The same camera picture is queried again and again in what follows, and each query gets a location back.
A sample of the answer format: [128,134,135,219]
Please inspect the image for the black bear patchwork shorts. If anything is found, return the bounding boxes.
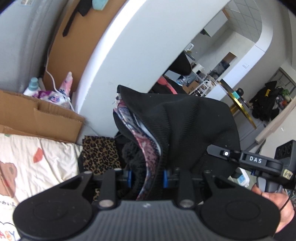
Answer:
[113,85,240,200]

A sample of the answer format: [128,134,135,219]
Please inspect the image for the black clothes on rack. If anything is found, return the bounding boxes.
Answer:
[249,81,283,121]

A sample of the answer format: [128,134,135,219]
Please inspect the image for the person's right hand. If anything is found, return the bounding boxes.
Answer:
[251,184,295,233]

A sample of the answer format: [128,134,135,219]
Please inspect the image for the leopard print garment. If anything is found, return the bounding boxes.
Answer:
[82,135,122,202]

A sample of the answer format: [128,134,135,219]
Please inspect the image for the gold rimmed round mirror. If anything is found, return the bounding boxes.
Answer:
[219,79,257,129]

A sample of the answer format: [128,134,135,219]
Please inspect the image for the cream bear print bedsheet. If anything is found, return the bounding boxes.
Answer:
[1,133,82,240]

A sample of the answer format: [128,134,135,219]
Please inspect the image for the white purple plastic bag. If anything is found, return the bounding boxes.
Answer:
[33,90,71,109]

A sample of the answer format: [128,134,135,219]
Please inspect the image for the brown cardboard sheet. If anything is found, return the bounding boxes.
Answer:
[0,90,85,143]

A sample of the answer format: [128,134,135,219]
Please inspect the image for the detergent bottle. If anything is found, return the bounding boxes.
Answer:
[23,77,41,96]

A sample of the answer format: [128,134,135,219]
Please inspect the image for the upright brown cardboard box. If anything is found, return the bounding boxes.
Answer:
[43,0,125,91]

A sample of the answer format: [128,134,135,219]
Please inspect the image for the grey mattress leaning upright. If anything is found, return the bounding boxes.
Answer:
[1,1,67,92]

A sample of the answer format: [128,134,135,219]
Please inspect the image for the white power cable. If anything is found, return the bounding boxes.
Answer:
[43,41,76,112]

